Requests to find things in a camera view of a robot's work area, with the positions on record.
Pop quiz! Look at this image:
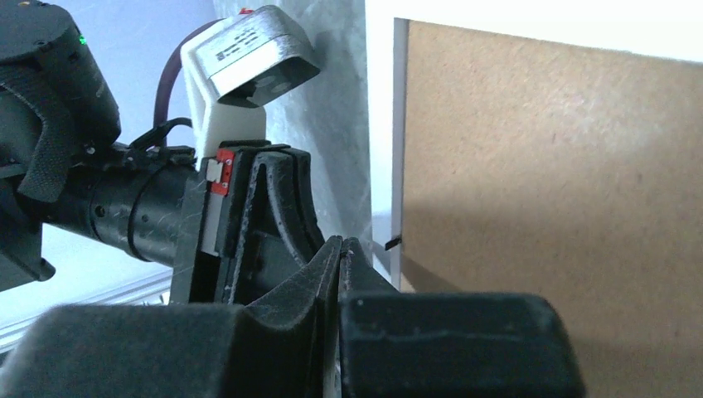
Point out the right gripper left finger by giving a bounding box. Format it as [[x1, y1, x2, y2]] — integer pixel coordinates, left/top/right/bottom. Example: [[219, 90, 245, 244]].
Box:
[[1, 236, 343, 397]]

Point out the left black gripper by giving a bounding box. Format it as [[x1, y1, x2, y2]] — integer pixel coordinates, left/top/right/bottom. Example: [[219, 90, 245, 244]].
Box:
[[169, 140, 324, 305]]

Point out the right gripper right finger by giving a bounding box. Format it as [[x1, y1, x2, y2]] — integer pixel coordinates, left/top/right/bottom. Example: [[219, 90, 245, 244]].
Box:
[[338, 238, 586, 397]]

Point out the brown backing board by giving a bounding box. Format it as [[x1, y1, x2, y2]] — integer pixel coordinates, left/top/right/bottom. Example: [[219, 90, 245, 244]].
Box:
[[401, 22, 702, 397]]

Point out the silver picture frame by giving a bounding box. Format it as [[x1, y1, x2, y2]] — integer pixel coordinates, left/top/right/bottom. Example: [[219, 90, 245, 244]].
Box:
[[366, 1, 702, 279]]

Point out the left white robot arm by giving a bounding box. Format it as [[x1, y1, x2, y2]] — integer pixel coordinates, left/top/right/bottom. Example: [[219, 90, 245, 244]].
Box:
[[1, 1, 323, 304]]

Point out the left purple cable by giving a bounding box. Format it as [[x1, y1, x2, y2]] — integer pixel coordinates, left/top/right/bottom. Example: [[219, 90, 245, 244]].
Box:
[[153, 19, 224, 130]]

